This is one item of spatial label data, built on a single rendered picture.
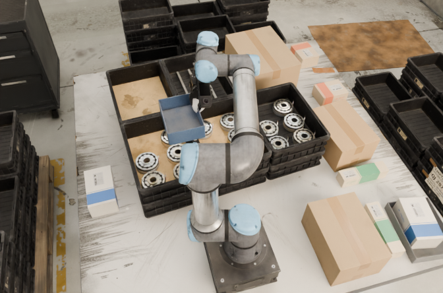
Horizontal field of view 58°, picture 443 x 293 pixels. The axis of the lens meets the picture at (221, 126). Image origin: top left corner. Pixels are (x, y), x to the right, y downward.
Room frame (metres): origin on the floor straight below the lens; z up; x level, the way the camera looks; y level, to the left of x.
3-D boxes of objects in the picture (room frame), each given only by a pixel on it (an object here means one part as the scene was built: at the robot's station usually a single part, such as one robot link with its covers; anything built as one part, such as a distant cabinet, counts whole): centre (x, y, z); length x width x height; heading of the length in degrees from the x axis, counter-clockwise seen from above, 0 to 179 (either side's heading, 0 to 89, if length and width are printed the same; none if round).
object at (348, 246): (0.77, -0.52, 0.78); 0.30 x 0.22 x 0.16; 17
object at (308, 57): (2.05, -0.51, 0.74); 0.16 x 0.12 x 0.07; 23
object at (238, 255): (0.71, -0.10, 0.85); 0.15 x 0.15 x 0.10
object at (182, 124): (1.11, 0.17, 1.10); 0.20 x 0.15 x 0.07; 18
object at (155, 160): (1.07, 0.33, 0.86); 0.10 x 0.10 x 0.01
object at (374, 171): (1.14, -0.69, 0.73); 0.24 x 0.06 x 0.06; 107
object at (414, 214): (0.87, -0.87, 0.75); 0.20 x 0.12 x 0.09; 6
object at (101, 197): (0.98, 0.54, 0.75); 0.20 x 0.12 x 0.09; 19
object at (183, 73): (1.58, 0.13, 0.87); 0.40 x 0.30 x 0.11; 22
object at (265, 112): (1.33, -0.30, 0.87); 0.40 x 0.30 x 0.11; 22
